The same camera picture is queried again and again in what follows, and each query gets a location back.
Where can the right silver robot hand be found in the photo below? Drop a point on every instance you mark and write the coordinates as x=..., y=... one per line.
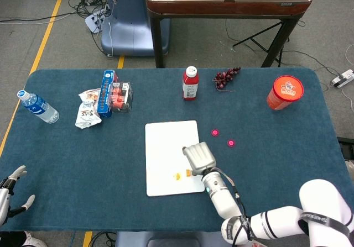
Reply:
x=200, y=157

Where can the white rectangular board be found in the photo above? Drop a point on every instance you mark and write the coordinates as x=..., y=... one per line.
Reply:
x=163, y=153

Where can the black device beside table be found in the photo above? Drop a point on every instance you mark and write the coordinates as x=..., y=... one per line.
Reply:
x=347, y=142

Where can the clear water bottle blue label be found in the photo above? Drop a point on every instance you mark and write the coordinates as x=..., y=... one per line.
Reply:
x=38, y=107

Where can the clear box with red items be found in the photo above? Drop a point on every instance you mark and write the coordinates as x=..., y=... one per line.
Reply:
x=120, y=96

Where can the brown mahjong table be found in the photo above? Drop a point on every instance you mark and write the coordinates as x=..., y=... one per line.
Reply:
x=226, y=8

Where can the orange token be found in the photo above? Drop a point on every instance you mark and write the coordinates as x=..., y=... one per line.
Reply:
x=188, y=173
x=177, y=176

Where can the pink token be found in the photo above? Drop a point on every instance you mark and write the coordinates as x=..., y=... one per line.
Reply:
x=231, y=143
x=215, y=132

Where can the red juice bottle white cap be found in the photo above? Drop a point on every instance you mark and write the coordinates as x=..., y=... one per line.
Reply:
x=190, y=85

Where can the dark red grape bunch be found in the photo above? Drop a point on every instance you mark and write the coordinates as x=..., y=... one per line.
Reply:
x=225, y=77

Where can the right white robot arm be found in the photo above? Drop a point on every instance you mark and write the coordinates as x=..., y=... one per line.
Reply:
x=221, y=200

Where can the white sneaker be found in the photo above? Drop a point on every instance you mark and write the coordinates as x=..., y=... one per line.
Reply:
x=33, y=241

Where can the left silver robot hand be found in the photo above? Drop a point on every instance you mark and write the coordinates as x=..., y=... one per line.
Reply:
x=4, y=200

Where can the blue cardboard box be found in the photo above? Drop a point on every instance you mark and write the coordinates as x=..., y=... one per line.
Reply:
x=106, y=92

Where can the black trouser leg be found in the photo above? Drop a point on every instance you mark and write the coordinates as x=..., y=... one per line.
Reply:
x=11, y=240

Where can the orange cylindrical canister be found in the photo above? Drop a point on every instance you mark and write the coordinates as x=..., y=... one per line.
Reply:
x=285, y=92

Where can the white power strip black plug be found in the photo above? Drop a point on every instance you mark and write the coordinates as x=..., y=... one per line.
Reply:
x=344, y=77

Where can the white power strip with plugs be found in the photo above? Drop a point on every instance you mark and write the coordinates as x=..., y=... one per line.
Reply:
x=92, y=21

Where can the blue felt table cover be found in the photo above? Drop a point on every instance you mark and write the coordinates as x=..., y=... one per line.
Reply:
x=83, y=161

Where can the blue grey machine pedestal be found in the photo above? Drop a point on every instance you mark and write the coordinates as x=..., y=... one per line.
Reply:
x=124, y=23

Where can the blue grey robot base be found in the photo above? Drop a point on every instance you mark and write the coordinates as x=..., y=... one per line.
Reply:
x=174, y=240

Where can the crumpled white snack bag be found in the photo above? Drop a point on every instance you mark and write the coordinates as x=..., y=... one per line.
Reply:
x=87, y=111

